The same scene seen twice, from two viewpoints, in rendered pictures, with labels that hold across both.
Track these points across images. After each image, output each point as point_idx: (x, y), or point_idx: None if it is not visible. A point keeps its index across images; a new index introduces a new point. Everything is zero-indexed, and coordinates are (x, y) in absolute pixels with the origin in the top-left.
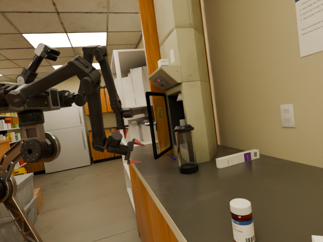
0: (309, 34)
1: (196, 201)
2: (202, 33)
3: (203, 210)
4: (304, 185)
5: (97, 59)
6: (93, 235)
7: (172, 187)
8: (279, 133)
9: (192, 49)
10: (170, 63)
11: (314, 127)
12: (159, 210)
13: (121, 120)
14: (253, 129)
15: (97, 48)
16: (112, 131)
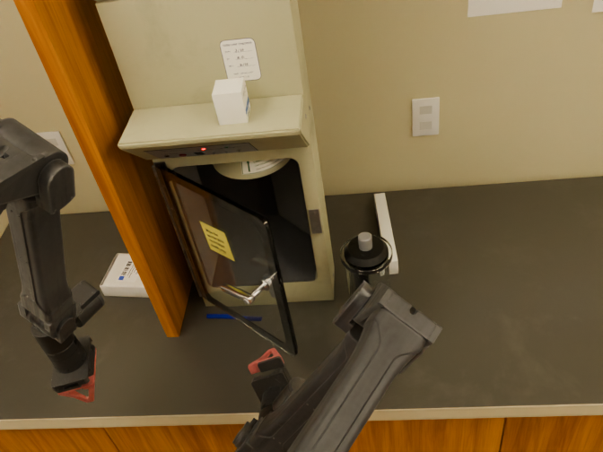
0: None
1: (526, 356)
2: None
3: (558, 358)
4: (531, 231)
5: (56, 206)
6: None
7: (447, 371)
8: (404, 147)
9: (300, 30)
10: (218, 77)
11: (472, 129)
12: (422, 424)
13: (78, 343)
14: (334, 150)
15: (53, 157)
16: (292, 392)
